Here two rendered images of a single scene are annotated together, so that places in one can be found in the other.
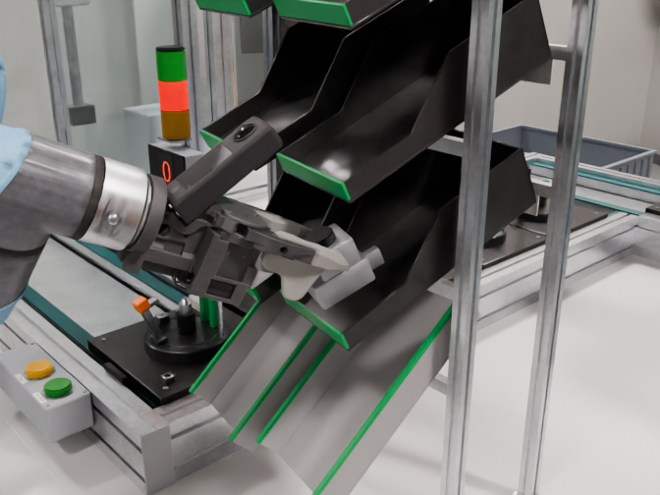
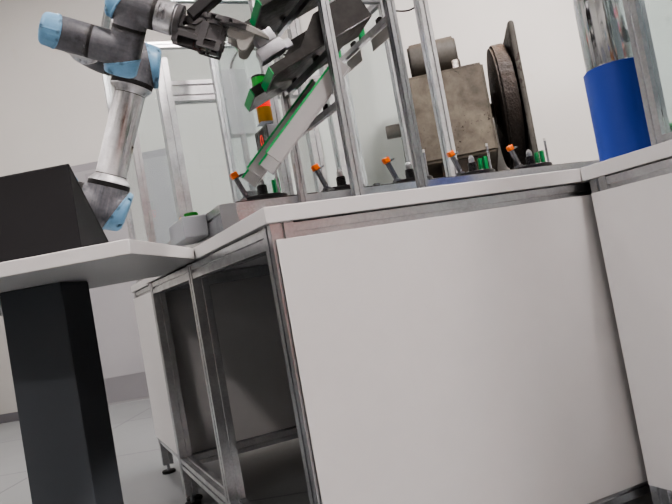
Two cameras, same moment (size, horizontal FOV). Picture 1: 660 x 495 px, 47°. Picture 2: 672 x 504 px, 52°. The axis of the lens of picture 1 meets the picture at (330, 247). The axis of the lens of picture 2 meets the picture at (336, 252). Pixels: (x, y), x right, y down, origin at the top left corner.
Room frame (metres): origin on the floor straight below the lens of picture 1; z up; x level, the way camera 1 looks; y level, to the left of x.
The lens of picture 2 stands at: (-0.73, -0.54, 0.71)
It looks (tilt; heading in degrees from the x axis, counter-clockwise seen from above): 3 degrees up; 18
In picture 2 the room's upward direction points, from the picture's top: 10 degrees counter-clockwise
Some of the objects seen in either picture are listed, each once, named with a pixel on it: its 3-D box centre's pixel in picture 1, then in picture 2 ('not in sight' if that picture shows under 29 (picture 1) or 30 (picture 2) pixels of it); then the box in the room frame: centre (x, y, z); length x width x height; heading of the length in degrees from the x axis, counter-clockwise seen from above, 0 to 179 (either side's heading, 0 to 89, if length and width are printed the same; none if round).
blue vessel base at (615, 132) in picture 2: not in sight; (624, 118); (1.19, -0.76, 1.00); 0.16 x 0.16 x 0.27
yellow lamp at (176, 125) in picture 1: (176, 123); (265, 115); (1.33, 0.27, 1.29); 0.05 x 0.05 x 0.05
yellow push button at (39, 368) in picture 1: (39, 371); not in sight; (1.03, 0.45, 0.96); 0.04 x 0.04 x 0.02
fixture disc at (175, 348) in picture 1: (188, 336); (264, 200); (1.11, 0.23, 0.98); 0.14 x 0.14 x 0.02
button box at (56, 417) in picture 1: (41, 388); (188, 231); (1.03, 0.45, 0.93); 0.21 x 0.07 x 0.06; 42
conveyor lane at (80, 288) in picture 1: (119, 309); not in sight; (1.35, 0.41, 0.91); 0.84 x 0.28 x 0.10; 42
